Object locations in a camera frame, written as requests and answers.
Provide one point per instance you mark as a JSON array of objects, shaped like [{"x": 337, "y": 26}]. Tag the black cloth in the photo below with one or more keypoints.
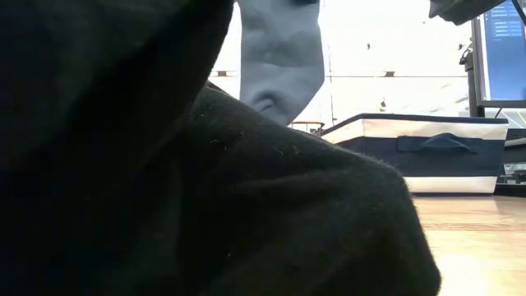
[{"x": 205, "y": 197}]

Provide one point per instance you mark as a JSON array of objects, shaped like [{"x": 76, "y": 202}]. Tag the light blue grey sock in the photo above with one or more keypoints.
[{"x": 279, "y": 61}]

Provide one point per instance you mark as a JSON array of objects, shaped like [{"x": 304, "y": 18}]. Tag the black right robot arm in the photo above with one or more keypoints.
[{"x": 460, "y": 12}]

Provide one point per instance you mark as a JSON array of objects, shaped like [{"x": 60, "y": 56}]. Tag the navy and white fabric bin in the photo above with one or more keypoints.
[{"x": 452, "y": 164}]

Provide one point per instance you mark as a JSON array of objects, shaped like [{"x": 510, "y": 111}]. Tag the black monitor stand pole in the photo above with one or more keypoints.
[{"x": 472, "y": 90}]

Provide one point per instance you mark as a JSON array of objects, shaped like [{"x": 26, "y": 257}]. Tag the computer monitor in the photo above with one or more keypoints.
[{"x": 505, "y": 53}]

